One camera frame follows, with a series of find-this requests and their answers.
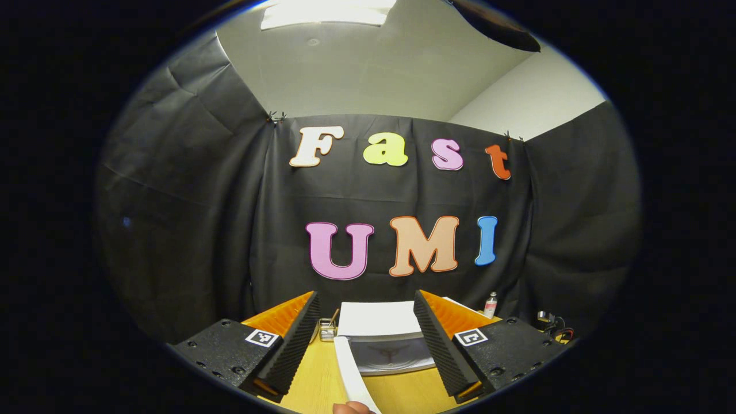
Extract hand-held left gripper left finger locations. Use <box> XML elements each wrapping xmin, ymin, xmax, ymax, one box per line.
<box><xmin>171</xmin><ymin>290</ymin><xmax>322</xmax><ymax>404</ymax></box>

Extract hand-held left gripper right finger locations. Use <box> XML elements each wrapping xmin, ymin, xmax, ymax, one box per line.
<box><xmin>413</xmin><ymin>289</ymin><xmax>568</xmax><ymax>404</ymax></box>

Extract white microwave oven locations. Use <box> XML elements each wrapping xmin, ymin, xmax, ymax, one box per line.
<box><xmin>333</xmin><ymin>296</ymin><xmax>479</xmax><ymax>414</ymax></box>

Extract black backdrop cloth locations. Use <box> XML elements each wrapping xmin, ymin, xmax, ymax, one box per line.
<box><xmin>95</xmin><ymin>32</ymin><xmax>642</xmax><ymax>346</ymax></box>

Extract dark curved object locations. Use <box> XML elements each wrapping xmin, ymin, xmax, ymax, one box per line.
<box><xmin>451</xmin><ymin>0</ymin><xmax>542</xmax><ymax>53</ymax></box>

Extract ceiling light panel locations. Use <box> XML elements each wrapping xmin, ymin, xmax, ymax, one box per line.
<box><xmin>260</xmin><ymin>0</ymin><xmax>397</xmax><ymax>30</ymax></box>

